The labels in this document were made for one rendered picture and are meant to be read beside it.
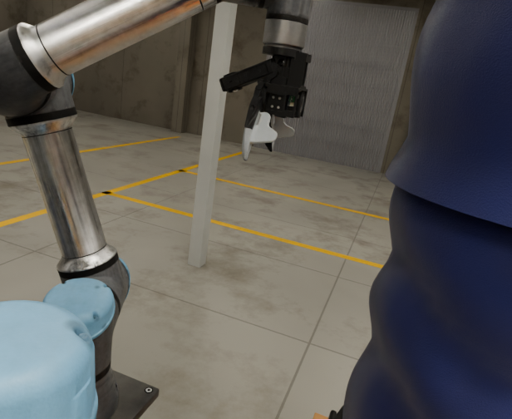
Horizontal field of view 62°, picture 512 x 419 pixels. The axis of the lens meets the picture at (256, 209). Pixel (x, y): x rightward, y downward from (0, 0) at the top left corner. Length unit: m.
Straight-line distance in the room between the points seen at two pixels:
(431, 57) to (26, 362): 0.31
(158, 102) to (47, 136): 11.16
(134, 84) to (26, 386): 12.20
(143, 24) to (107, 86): 12.23
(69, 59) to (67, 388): 0.53
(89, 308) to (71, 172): 0.25
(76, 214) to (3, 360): 0.65
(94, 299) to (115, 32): 0.43
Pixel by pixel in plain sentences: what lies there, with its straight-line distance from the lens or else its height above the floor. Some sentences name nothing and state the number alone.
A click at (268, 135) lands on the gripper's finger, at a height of 1.57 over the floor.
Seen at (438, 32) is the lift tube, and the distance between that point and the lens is 0.36.
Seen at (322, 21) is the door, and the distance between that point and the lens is 10.40.
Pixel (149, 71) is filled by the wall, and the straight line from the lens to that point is 12.11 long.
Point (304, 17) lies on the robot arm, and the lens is 0.80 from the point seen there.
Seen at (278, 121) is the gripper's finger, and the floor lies 1.59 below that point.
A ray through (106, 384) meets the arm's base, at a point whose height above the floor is 1.10.
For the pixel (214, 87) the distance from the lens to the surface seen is 3.46.
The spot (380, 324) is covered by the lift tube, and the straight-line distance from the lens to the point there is 0.40.
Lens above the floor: 1.67
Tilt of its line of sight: 17 degrees down
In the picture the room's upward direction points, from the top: 9 degrees clockwise
